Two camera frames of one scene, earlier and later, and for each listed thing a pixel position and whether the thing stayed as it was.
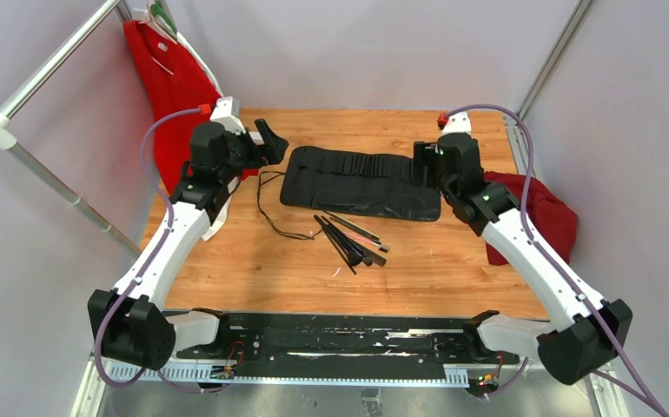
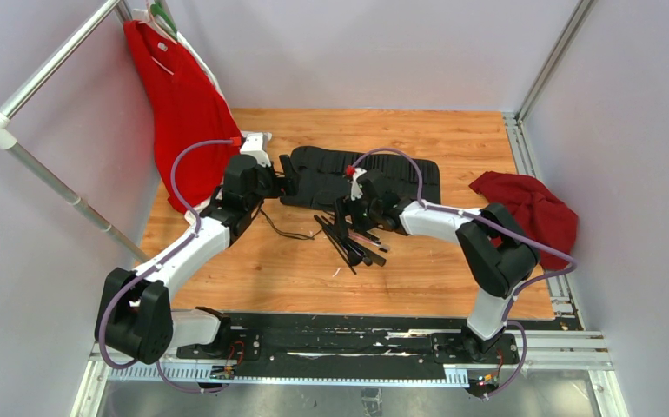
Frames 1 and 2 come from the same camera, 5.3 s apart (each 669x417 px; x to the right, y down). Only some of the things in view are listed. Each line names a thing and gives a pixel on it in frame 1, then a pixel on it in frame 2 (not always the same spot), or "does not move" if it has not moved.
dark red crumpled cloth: (549, 214) does not move
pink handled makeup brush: (381, 248) does not move
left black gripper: (272, 150) -> (290, 186)
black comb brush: (369, 257) does not move
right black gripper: (424, 155) -> (342, 208)
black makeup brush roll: (371, 184) does not move
